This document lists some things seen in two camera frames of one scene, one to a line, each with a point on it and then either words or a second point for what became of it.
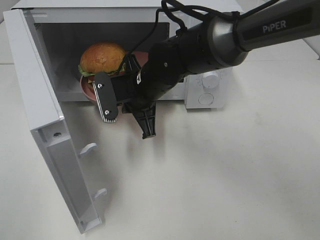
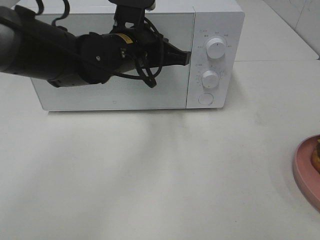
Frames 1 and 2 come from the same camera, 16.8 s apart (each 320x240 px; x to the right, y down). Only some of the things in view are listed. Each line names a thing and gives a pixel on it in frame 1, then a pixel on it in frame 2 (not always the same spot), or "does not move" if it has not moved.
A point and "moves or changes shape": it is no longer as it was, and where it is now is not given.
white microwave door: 47,123 -> 129,90
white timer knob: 210,80 does not move
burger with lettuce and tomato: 99,57 moves or changes shape
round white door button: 206,99 does not move
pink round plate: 86,82 -> 306,176
